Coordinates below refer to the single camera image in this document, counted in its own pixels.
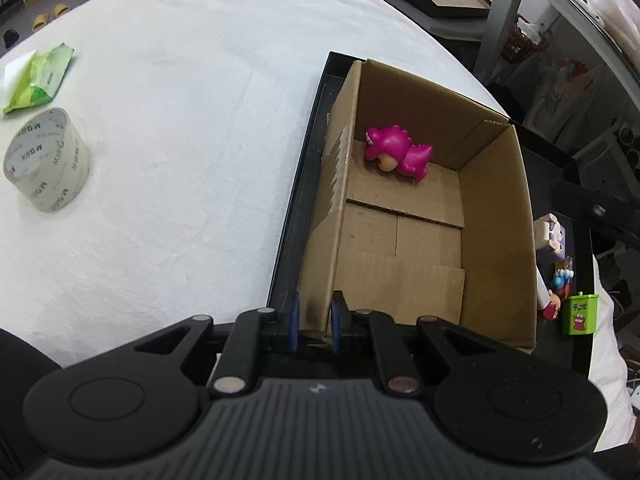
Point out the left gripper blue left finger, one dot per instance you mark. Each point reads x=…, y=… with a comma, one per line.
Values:
x=253, y=337

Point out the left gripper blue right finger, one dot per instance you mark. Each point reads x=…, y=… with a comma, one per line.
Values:
x=369, y=343

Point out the brown cardboard box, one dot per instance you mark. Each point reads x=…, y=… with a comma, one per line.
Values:
x=458, y=245

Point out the pink dinosaur figurine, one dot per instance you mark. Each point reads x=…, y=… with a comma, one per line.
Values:
x=393, y=149

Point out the small red blue figurine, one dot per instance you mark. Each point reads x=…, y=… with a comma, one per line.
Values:
x=562, y=277

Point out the lavender cube figurine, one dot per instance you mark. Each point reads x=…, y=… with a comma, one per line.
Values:
x=550, y=239

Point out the black shallow tray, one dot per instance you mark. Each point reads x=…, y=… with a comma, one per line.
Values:
x=548, y=169

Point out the white tablecloth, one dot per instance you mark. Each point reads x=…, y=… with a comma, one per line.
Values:
x=194, y=113

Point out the clear tape roll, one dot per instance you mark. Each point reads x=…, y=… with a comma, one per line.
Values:
x=47, y=161

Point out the red basket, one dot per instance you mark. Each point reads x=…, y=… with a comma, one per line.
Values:
x=523, y=40

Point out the green wet wipes pack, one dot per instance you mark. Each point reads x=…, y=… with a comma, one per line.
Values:
x=33, y=78

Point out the yellow slipper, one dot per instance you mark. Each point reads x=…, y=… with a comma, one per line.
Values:
x=40, y=21
x=60, y=9

